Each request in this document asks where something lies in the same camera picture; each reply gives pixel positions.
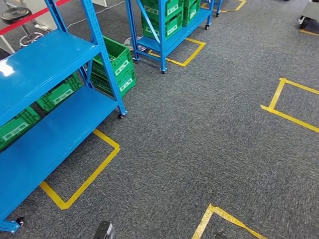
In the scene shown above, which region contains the black round stool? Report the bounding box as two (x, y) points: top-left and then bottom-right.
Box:
(0, 7), (45, 48)

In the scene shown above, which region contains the green plastic crate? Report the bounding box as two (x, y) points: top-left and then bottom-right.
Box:
(181, 0), (201, 27)
(141, 13), (184, 41)
(90, 67), (137, 97)
(0, 105), (42, 153)
(141, 0), (184, 21)
(92, 35), (134, 80)
(36, 72), (82, 115)

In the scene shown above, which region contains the grey wheeled cart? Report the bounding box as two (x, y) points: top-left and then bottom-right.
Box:
(296, 0), (319, 30)

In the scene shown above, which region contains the black left robot foot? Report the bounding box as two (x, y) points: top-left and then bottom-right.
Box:
(92, 221), (115, 239)

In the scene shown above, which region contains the red barrier belt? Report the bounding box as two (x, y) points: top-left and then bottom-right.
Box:
(0, 0), (72, 36)

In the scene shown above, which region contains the chrome stanchion base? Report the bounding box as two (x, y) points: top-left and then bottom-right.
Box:
(124, 37), (147, 53)

